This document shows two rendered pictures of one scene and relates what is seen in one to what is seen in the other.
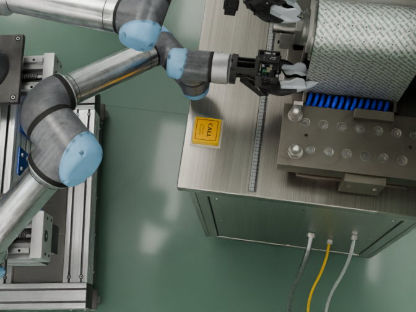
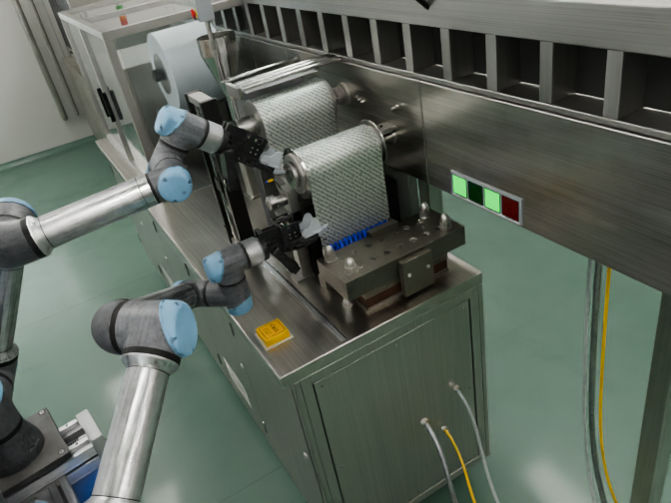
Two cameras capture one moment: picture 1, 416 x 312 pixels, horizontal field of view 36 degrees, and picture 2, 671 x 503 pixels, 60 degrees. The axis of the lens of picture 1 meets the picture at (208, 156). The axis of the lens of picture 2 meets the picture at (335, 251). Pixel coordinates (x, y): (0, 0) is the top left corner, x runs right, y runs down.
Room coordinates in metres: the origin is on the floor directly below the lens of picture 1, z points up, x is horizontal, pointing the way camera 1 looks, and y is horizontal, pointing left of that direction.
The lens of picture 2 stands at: (-0.51, 0.70, 1.89)
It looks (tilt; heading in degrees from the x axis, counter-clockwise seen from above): 31 degrees down; 317
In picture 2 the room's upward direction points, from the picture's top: 11 degrees counter-clockwise
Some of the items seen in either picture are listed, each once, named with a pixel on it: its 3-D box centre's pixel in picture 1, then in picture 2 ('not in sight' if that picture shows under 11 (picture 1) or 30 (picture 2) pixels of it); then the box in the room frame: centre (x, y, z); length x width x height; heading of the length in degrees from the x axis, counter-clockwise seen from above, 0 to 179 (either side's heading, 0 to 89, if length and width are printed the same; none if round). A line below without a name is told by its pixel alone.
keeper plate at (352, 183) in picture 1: (361, 186); (416, 272); (0.31, -0.36, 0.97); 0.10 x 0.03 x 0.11; 71
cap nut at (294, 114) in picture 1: (295, 112); (329, 252); (0.51, -0.23, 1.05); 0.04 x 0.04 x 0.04
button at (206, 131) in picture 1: (207, 131); (273, 332); (0.55, -0.01, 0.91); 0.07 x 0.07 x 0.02; 71
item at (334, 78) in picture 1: (356, 82); (352, 207); (0.53, -0.38, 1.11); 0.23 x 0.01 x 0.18; 71
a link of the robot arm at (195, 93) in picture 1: (190, 76); (230, 293); (0.67, 0.00, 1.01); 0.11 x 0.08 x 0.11; 29
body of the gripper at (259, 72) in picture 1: (255, 70); (279, 238); (0.61, -0.15, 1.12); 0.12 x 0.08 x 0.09; 71
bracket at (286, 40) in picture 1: (289, 49); (292, 236); (0.67, -0.25, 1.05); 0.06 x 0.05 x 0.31; 71
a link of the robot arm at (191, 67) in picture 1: (190, 65); (226, 263); (0.66, 0.00, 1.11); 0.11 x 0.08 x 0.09; 71
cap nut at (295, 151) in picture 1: (295, 149); (349, 264); (0.41, -0.21, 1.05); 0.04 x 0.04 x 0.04
